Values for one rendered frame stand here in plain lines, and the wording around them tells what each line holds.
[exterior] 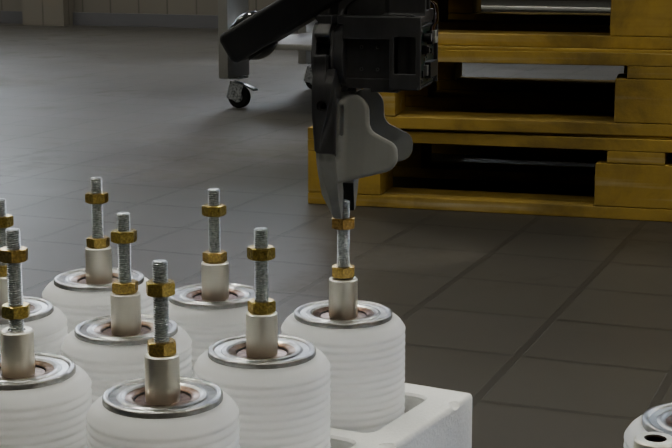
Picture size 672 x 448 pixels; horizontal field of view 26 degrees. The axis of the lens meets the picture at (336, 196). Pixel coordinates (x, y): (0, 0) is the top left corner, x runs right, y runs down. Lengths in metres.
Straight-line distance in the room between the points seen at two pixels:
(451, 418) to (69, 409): 0.32
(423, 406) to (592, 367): 0.77
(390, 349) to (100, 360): 0.22
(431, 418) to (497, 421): 0.56
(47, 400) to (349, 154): 0.28
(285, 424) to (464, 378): 0.85
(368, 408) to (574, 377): 0.77
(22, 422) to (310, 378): 0.19
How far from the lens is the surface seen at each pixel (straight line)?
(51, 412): 0.97
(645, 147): 2.85
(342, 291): 1.11
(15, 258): 0.97
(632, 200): 2.87
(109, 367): 1.05
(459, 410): 1.16
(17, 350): 0.99
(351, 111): 1.06
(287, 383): 0.99
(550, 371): 1.87
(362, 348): 1.08
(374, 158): 1.06
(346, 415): 1.10
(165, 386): 0.92
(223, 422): 0.91
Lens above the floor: 0.54
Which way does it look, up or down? 10 degrees down
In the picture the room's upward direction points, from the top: straight up
